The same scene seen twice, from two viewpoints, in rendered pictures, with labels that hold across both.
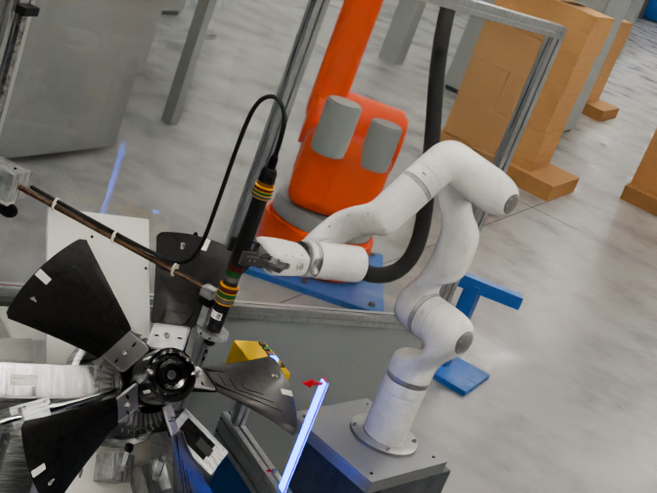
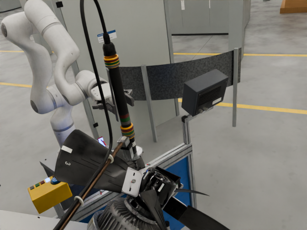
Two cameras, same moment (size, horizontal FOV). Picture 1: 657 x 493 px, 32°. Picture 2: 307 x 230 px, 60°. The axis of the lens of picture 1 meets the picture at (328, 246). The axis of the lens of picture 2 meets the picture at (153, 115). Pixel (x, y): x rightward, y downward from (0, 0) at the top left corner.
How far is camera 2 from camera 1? 236 cm
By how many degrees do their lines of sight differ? 74
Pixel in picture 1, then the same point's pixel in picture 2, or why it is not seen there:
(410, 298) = (46, 98)
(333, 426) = not seen: hidden behind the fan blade
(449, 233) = (42, 53)
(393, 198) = (67, 37)
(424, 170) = (53, 17)
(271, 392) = (121, 154)
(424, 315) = (58, 95)
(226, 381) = (132, 166)
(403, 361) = (66, 118)
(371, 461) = not seen: hidden behind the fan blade
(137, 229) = (8, 217)
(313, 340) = not seen: outside the picture
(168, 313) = (118, 179)
